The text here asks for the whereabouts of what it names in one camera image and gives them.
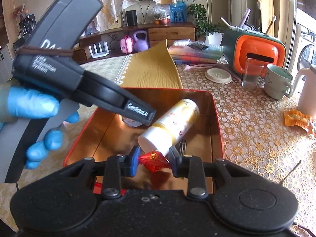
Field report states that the red candy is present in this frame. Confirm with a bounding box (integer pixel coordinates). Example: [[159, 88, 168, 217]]
[[139, 150, 170, 173]]

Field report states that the blue gloved left hand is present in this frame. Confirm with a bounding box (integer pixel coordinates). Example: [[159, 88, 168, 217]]
[[0, 82, 80, 170]]

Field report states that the red metal tin box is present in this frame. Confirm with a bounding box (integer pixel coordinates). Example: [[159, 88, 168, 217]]
[[63, 87, 224, 195]]

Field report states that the white yellow cylinder can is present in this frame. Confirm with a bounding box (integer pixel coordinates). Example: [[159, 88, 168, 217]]
[[138, 99, 200, 156]]

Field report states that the white wifi router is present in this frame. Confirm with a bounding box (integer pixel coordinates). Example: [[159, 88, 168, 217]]
[[89, 41, 109, 59]]

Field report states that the quilted yellow tablecloth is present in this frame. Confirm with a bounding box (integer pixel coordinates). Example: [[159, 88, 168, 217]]
[[1, 55, 131, 232]]

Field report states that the pink toy suitcase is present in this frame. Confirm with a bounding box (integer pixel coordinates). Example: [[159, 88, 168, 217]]
[[120, 35, 134, 54]]

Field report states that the wooden tv cabinet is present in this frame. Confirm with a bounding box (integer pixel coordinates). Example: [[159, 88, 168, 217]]
[[72, 23, 196, 64]]

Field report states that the purple kettlebell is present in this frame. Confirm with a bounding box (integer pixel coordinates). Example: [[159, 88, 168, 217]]
[[133, 30, 149, 52]]

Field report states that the white round lid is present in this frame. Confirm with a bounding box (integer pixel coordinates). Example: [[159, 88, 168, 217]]
[[205, 68, 232, 84]]

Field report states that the black cylinder speaker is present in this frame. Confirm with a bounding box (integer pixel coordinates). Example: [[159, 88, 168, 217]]
[[125, 10, 138, 27]]

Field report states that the yellow wood-grain placemat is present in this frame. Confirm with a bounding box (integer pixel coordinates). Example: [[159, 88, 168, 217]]
[[114, 40, 183, 89]]

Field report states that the clear drinking glass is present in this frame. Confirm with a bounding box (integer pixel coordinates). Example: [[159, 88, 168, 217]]
[[242, 58, 265, 90]]

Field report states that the stack of books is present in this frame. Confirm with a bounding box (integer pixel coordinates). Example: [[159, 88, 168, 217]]
[[168, 40, 223, 64]]

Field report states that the orange snack wrapper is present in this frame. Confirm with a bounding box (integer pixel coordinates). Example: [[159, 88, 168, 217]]
[[284, 110, 315, 137]]

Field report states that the pale green mug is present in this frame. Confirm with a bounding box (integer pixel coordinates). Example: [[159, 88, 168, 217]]
[[264, 64, 294, 100]]

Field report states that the plastic bag with fruit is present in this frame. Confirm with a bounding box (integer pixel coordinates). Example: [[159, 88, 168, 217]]
[[152, 4, 171, 25]]

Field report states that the white pitcher jug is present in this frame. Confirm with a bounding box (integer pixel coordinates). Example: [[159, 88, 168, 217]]
[[293, 65, 316, 119]]

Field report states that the green potted plant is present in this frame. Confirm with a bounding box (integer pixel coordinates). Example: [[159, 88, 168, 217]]
[[181, 0, 223, 40]]

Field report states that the blue box on cabinet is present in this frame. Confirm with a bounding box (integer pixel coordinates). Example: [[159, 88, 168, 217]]
[[169, 1, 187, 23]]

